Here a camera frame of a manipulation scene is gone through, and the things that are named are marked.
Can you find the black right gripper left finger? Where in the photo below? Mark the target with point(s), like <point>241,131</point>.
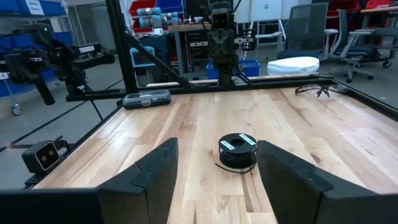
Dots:
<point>140,193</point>

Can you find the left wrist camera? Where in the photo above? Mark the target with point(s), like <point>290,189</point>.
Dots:
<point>220,18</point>

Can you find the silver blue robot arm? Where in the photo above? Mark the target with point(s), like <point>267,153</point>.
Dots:
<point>155,18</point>

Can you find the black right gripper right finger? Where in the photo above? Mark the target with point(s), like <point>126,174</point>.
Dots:
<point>295,193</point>

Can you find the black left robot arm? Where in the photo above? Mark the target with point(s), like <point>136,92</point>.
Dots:
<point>225,76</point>

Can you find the grey metal workbench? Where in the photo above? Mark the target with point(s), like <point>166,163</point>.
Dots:
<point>186,27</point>

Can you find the blue plastic tote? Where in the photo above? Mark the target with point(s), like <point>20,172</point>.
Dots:
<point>250,68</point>

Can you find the blue storage bin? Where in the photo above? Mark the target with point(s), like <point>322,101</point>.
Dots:
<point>12,6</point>
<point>169,5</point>
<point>18,42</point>

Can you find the light blue crate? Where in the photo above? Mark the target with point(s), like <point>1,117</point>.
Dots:
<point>141,57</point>

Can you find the wooden top desk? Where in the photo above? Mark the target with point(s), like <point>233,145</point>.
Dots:
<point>379,11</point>

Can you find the small black stereo camera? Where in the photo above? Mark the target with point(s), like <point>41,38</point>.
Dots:
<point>42,157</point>

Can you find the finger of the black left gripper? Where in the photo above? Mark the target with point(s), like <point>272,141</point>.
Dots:
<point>230,45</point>
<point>215,45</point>

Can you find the grey wheeled cart leg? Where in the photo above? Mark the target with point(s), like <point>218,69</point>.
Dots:
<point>15,109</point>

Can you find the dark mesh office chair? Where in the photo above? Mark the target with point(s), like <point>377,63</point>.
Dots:
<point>306,28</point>

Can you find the white cabinet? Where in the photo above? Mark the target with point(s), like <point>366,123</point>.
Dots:
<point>264,9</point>

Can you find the white metal stand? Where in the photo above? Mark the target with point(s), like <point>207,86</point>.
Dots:
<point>270,35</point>

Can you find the black aluminium table frame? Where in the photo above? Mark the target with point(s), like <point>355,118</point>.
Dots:
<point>202,88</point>

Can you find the grey office chair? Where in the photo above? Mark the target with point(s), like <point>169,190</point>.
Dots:
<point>351,46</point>

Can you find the white trash bin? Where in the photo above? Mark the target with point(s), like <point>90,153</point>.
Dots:
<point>293,66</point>

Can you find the red storage bin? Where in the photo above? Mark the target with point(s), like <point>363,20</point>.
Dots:
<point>141,7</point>

